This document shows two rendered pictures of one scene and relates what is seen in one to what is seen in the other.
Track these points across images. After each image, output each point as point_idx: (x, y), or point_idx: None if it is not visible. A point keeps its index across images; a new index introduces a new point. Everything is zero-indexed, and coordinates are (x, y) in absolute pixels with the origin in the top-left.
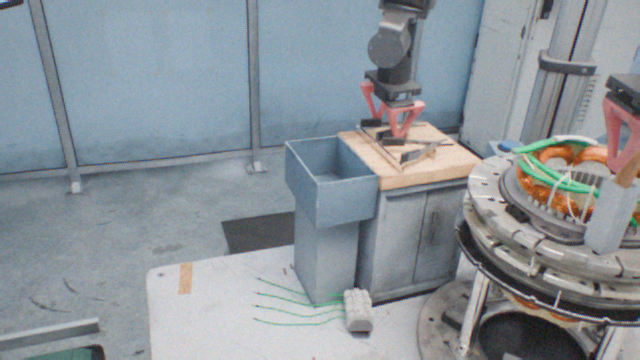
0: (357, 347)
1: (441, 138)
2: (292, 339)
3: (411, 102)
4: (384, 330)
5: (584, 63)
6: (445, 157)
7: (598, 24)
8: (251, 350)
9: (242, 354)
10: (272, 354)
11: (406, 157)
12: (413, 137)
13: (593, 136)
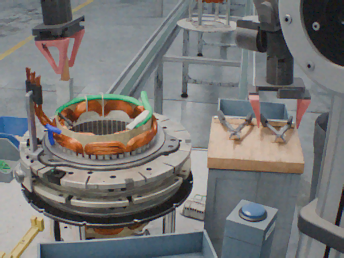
0: (176, 207)
1: (264, 156)
2: (199, 189)
3: (250, 91)
4: (181, 222)
5: (312, 208)
6: (226, 144)
7: (326, 155)
8: (201, 176)
9: (200, 173)
10: (193, 181)
11: (218, 113)
12: (272, 145)
13: None
